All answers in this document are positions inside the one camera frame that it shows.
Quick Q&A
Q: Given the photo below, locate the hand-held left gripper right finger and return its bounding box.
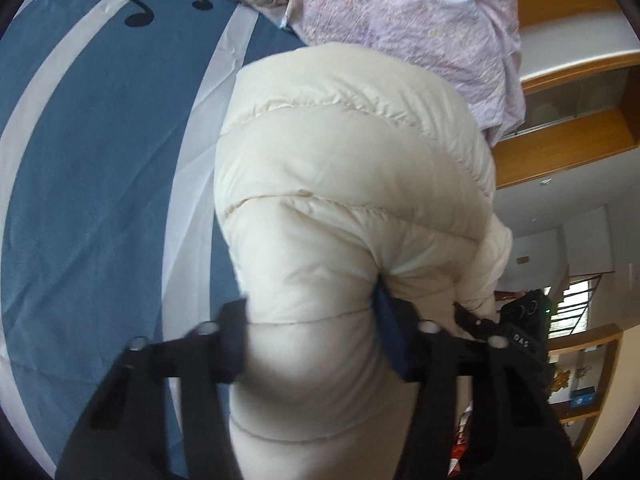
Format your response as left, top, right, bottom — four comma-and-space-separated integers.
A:
375, 285, 584, 480

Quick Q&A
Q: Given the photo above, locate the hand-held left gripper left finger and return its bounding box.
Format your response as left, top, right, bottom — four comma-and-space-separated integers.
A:
55, 299, 251, 480

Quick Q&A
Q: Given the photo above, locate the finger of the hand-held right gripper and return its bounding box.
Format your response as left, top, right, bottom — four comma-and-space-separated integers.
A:
452, 302, 502, 342

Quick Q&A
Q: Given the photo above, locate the cream puffer jacket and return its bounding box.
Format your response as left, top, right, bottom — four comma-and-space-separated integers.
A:
212, 42, 514, 480

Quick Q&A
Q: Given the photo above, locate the metal stair railing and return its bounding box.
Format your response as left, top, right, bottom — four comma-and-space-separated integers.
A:
546, 272, 607, 339

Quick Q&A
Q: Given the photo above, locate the golden ornament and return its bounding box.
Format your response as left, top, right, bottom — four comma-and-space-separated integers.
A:
549, 367, 574, 392

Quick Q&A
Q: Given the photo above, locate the small blue box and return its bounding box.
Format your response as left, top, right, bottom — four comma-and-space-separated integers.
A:
569, 387, 599, 409

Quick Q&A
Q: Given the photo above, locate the red white printed packet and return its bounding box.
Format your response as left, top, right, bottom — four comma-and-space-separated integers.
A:
449, 400, 473, 477

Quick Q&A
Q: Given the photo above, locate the wooden wardrobe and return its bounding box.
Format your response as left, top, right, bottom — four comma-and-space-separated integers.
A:
492, 0, 640, 192

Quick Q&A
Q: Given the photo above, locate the blue white striped bed sheet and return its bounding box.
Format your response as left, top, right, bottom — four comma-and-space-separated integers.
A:
0, 0, 313, 480

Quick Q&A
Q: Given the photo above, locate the pink floral crumpled cover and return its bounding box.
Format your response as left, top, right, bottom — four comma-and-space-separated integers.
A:
279, 0, 527, 150

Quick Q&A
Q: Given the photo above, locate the wooden wall shelf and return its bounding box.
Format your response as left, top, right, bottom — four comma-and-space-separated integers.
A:
546, 324, 626, 461

